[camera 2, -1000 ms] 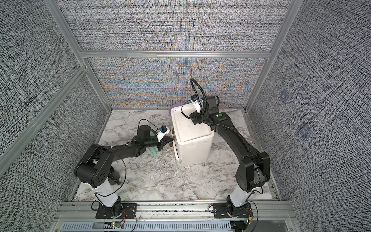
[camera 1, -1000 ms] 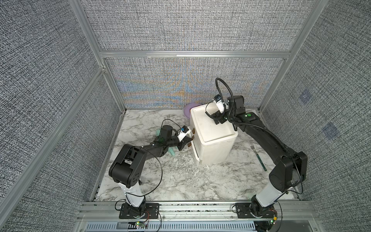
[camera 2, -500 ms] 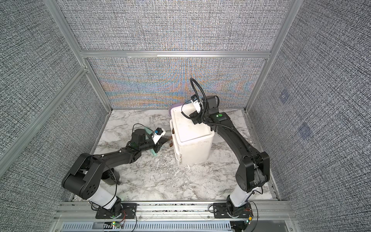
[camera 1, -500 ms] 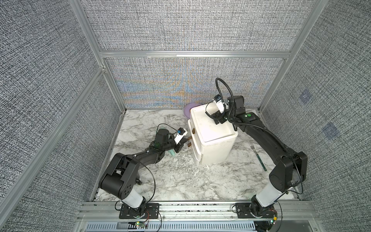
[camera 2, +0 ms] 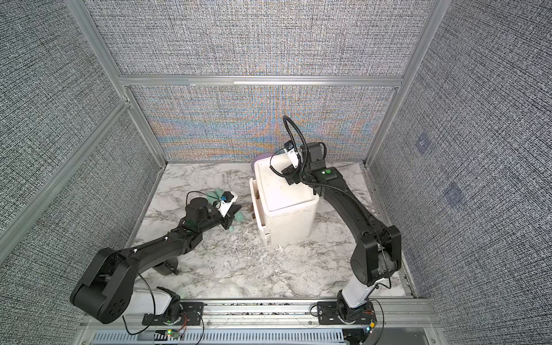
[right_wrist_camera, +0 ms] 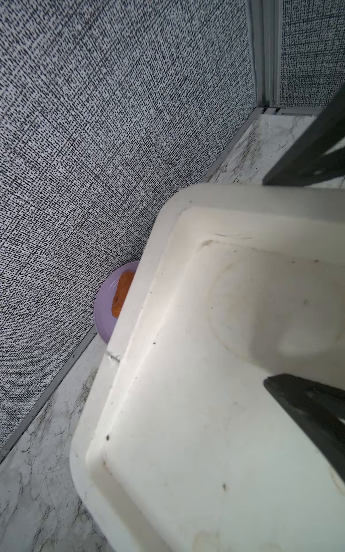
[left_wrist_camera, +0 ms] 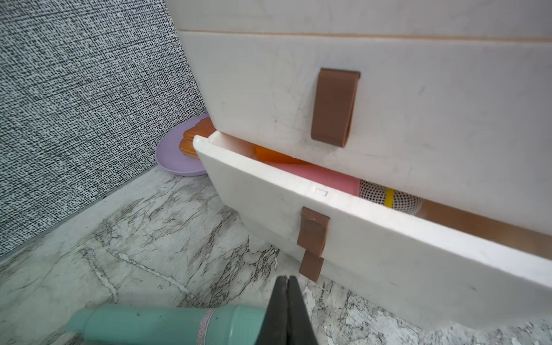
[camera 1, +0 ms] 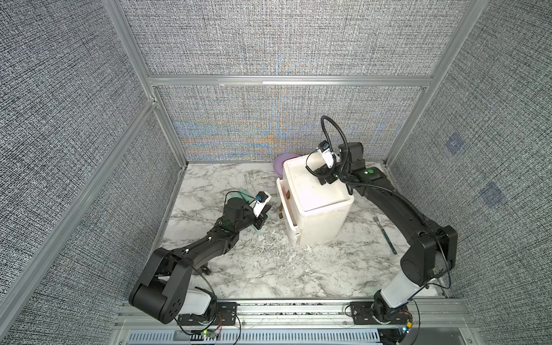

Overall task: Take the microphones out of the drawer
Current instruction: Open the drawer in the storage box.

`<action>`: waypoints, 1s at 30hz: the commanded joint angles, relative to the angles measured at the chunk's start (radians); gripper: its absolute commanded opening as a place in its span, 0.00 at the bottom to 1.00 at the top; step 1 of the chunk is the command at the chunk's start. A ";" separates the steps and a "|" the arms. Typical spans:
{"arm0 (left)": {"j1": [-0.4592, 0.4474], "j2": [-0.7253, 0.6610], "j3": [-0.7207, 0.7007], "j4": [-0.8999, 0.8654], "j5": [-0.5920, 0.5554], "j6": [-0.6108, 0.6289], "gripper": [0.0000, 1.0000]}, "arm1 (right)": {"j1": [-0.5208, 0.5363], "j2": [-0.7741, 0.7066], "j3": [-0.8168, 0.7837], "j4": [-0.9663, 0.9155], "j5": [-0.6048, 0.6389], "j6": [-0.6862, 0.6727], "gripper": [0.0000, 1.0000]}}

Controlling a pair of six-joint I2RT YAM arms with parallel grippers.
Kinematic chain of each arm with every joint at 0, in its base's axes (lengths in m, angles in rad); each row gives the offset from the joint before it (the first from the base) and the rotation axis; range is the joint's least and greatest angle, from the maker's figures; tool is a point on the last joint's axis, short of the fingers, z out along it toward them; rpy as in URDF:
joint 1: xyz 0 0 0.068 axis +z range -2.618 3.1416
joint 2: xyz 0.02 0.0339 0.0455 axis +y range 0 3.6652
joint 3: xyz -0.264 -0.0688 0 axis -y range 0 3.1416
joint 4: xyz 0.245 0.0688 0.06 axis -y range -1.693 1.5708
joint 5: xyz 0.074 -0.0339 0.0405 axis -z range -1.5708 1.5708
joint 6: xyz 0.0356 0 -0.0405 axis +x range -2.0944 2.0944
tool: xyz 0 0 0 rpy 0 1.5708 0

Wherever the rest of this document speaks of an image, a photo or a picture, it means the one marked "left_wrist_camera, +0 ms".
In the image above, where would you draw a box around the white pull-out drawer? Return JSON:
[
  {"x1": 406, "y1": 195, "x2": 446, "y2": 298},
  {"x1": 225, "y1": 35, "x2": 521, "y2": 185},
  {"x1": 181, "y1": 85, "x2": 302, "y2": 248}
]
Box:
[{"x1": 180, "y1": 32, "x2": 551, "y2": 234}]

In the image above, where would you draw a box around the purple plastic plate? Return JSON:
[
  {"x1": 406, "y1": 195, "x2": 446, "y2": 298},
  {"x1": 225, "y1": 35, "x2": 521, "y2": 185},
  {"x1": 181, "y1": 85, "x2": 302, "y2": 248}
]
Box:
[{"x1": 155, "y1": 114, "x2": 209, "y2": 177}]

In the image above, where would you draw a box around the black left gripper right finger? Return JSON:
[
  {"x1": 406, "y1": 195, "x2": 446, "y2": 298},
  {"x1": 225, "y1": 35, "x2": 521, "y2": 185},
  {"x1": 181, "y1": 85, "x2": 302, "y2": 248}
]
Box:
[{"x1": 287, "y1": 276, "x2": 319, "y2": 345}]

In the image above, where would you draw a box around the orange toy food slice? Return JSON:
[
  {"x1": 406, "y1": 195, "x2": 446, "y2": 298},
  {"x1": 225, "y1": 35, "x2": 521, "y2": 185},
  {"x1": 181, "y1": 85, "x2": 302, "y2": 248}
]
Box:
[{"x1": 179, "y1": 117, "x2": 216, "y2": 160}]

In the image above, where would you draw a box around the white plastic drawer cabinet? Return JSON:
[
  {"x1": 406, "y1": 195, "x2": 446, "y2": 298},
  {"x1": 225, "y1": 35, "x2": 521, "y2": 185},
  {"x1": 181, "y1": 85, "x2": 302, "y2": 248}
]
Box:
[{"x1": 166, "y1": 1, "x2": 551, "y2": 40}]

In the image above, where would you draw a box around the teal toy microphone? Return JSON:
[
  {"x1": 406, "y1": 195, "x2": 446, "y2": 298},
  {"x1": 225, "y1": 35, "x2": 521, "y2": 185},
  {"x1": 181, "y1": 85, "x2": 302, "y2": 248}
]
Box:
[{"x1": 66, "y1": 304, "x2": 266, "y2": 344}]

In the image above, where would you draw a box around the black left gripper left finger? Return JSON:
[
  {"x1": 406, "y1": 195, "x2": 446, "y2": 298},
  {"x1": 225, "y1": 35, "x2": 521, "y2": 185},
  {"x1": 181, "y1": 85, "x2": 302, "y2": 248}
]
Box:
[{"x1": 255, "y1": 276, "x2": 288, "y2": 345}]

